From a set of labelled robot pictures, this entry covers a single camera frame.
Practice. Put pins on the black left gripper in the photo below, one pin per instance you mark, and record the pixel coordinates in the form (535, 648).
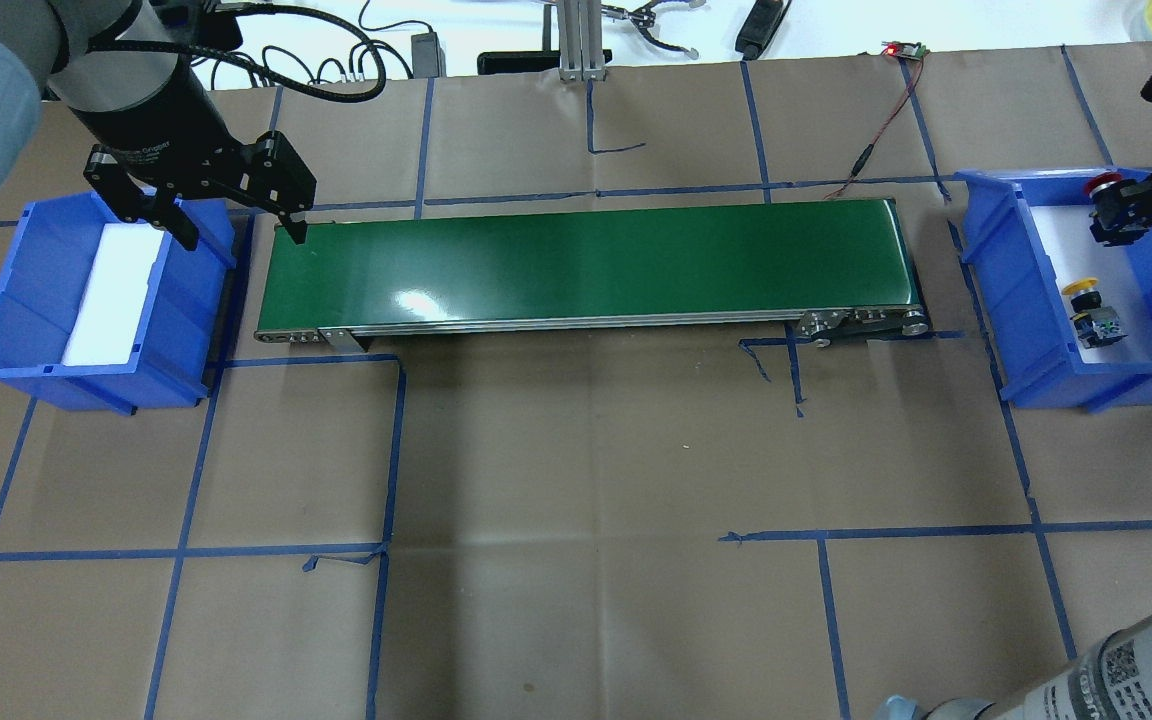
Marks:
(158, 122)

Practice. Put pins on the red mushroom push button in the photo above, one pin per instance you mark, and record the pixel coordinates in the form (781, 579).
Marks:
(1114, 219)

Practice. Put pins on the yellow mushroom push button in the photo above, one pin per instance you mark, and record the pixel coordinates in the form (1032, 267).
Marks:
(1095, 324)

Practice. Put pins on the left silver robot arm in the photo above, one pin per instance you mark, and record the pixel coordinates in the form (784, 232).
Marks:
(40, 39)

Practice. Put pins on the blue bin with buttons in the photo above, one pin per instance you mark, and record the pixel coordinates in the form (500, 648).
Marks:
(1034, 341)

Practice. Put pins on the white foam bin liner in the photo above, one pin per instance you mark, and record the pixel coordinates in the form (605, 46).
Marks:
(115, 295)

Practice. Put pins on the white liner in receiving bin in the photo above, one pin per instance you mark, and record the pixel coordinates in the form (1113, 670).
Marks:
(1066, 240)

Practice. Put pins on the far blue plastic bin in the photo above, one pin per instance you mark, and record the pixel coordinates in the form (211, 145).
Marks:
(42, 283)

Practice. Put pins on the green conveyor belt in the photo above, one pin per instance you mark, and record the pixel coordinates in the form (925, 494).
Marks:
(836, 269)

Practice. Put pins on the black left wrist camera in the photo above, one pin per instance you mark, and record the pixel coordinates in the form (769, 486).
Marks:
(199, 23)

